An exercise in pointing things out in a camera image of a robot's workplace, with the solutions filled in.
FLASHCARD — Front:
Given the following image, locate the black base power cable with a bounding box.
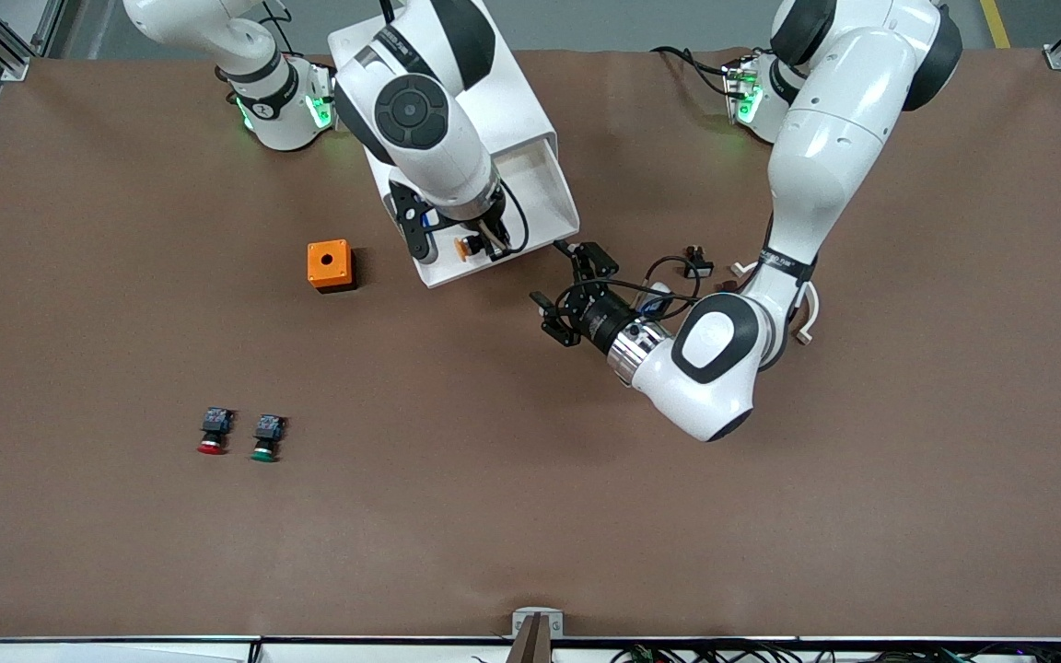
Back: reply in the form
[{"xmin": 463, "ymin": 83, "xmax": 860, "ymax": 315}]
[{"xmin": 650, "ymin": 44, "xmax": 736, "ymax": 98}]

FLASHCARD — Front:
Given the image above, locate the black cable bundle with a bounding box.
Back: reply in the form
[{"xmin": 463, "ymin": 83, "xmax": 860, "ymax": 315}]
[{"xmin": 613, "ymin": 640, "xmax": 1061, "ymax": 663}]

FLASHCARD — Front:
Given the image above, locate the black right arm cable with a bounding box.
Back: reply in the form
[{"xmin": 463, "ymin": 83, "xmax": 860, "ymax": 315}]
[{"xmin": 484, "ymin": 179, "xmax": 532, "ymax": 258}]

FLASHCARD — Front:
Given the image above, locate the green mushroom push button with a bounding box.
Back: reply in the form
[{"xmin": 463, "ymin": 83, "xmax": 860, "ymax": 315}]
[{"xmin": 250, "ymin": 413, "xmax": 288, "ymax": 462}]

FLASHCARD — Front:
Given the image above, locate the white curved plastic bracket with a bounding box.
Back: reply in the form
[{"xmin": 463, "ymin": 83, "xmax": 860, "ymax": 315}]
[{"xmin": 730, "ymin": 261, "xmax": 820, "ymax": 346}]

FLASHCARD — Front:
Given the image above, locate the red mushroom push button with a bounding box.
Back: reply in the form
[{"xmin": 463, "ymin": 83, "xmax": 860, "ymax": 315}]
[{"xmin": 196, "ymin": 407, "xmax": 236, "ymax": 456}]

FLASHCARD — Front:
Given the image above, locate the orange button enclosure box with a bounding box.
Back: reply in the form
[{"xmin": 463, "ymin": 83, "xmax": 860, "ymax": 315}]
[{"xmin": 307, "ymin": 239, "xmax": 357, "ymax": 294}]

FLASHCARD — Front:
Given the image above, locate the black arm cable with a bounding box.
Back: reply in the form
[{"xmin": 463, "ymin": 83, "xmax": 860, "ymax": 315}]
[
  {"xmin": 553, "ymin": 255, "xmax": 707, "ymax": 320},
  {"xmin": 484, "ymin": 179, "xmax": 532, "ymax": 258}
]

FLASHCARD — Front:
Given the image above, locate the brown table cover mat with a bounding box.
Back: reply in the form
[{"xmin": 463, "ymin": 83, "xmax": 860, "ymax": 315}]
[{"xmin": 0, "ymin": 46, "xmax": 1061, "ymax": 643}]

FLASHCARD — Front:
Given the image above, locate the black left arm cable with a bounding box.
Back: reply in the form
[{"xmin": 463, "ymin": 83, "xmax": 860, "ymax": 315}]
[{"xmin": 553, "ymin": 255, "xmax": 707, "ymax": 320}]

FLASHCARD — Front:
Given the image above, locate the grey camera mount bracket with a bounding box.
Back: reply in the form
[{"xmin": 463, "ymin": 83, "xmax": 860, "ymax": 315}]
[{"xmin": 512, "ymin": 607, "xmax": 565, "ymax": 663}]

